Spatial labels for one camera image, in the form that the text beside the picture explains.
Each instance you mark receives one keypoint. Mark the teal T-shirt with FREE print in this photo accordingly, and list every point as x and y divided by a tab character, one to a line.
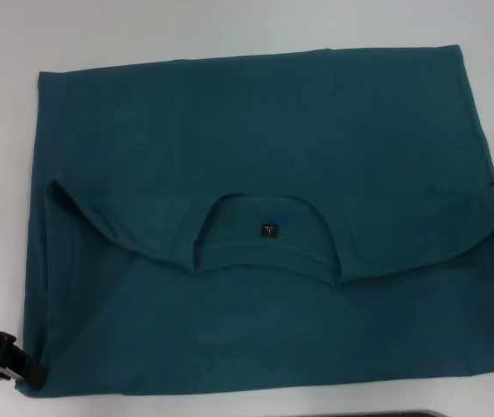
251	152

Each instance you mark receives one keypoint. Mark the dark robot torso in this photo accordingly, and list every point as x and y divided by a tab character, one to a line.
407	414

